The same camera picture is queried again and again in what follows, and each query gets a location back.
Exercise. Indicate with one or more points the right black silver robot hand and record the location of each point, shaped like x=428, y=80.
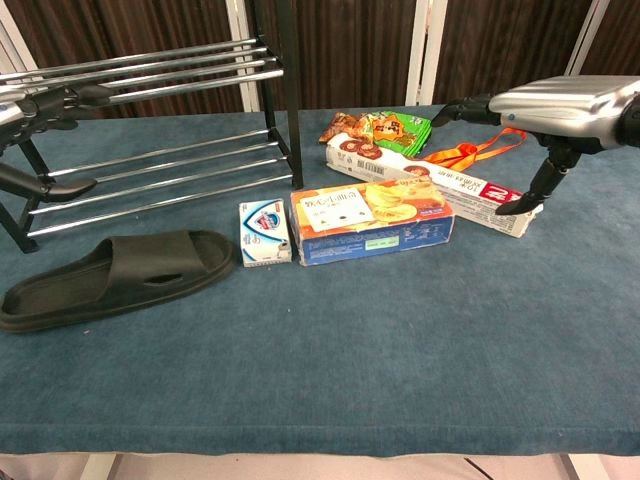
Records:
x=555, y=110

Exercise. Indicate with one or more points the brown divider panel white frame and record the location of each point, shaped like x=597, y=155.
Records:
x=625, y=30
x=350, y=50
x=150, y=25
x=500, y=40

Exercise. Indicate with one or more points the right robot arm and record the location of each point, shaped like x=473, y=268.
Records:
x=632, y=120

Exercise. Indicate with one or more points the blue table cloth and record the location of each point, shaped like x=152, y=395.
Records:
x=350, y=350

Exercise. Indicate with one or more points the orange blue cookie box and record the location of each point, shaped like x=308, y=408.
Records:
x=370, y=240

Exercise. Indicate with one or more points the brown snack bag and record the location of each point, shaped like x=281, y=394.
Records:
x=345, y=127

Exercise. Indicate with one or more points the white table leg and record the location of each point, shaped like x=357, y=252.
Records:
x=575, y=467
x=100, y=467

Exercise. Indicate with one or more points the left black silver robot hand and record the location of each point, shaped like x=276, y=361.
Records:
x=45, y=102

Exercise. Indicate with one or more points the black rubber slipper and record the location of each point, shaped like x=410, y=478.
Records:
x=50, y=295

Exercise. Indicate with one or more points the white blue soap box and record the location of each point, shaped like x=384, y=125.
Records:
x=265, y=235

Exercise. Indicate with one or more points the black chrome shoe rack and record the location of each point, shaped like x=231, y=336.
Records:
x=291, y=100

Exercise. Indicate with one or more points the long white wrap box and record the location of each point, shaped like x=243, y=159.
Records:
x=380, y=167

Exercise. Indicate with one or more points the green snack bag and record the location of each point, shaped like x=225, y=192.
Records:
x=400, y=132

